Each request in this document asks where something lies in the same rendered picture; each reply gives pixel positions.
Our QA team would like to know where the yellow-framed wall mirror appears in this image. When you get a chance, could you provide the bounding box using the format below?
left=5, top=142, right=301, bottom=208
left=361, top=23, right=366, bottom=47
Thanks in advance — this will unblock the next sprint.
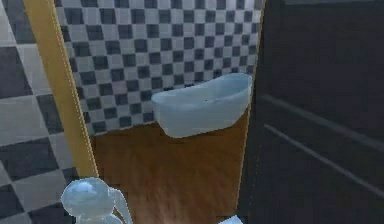
left=23, top=0, right=268, bottom=224

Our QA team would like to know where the white toilet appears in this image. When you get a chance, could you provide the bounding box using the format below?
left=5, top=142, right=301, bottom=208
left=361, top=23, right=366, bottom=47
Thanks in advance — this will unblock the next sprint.
left=60, top=177, right=134, bottom=224

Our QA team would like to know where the white bathtub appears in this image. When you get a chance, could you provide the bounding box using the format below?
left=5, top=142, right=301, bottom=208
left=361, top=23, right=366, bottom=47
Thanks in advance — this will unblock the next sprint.
left=150, top=72, right=253, bottom=139

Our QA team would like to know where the dark brown room door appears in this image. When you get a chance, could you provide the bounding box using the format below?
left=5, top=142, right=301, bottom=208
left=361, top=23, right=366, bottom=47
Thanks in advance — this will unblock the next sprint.
left=235, top=0, right=384, bottom=224

